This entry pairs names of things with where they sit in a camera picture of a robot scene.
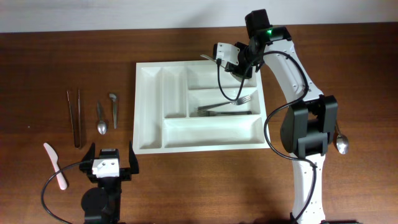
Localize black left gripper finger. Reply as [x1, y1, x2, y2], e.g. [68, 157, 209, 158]
[129, 141, 139, 174]
[79, 142, 95, 172]

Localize metal fork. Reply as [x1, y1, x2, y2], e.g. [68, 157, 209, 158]
[190, 110, 252, 117]
[198, 95, 252, 110]

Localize large metal spoon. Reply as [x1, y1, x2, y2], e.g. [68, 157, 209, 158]
[200, 54, 216, 62]
[335, 121, 349, 154]

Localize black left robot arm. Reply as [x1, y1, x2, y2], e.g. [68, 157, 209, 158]
[79, 142, 139, 223]

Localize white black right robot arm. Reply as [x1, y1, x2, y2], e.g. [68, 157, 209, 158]
[213, 9, 338, 223]

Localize white plastic knife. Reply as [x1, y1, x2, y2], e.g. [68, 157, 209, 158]
[44, 142, 68, 190]

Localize small metal teaspoon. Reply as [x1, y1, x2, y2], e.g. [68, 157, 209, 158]
[97, 101, 107, 135]

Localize long metal tongs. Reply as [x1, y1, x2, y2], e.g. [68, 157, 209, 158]
[66, 90, 82, 149]

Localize white plastic cutlery tray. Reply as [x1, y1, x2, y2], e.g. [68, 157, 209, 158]
[132, 60, 268, 154]

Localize black left camera cable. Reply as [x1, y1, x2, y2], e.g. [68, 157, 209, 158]
[40, 160, 93, 224]

